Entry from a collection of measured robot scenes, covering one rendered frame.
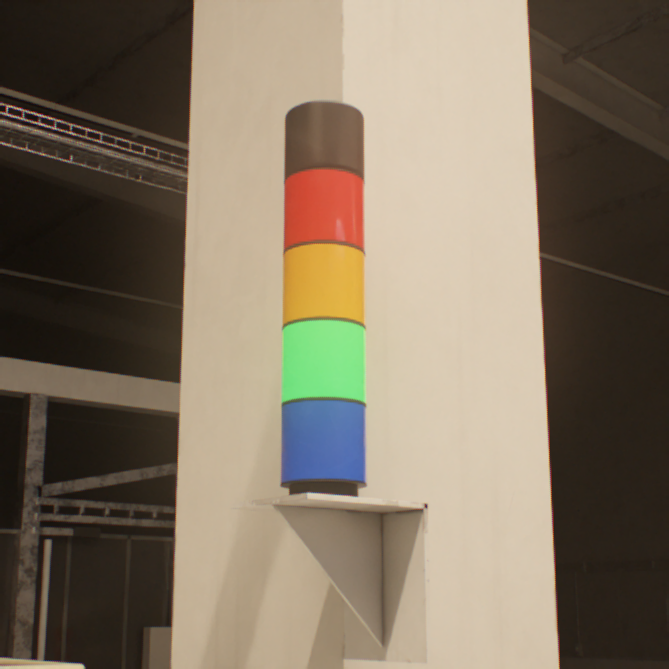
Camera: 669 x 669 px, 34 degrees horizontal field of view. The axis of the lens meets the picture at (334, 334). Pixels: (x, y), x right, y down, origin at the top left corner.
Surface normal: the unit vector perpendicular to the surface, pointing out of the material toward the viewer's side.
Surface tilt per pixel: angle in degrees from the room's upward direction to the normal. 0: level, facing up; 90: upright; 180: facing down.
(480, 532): 90
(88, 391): 90
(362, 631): 90
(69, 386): 90
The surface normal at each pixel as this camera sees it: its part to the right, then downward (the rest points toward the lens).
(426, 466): 0.63, -0.19
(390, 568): -0.77, -0.15
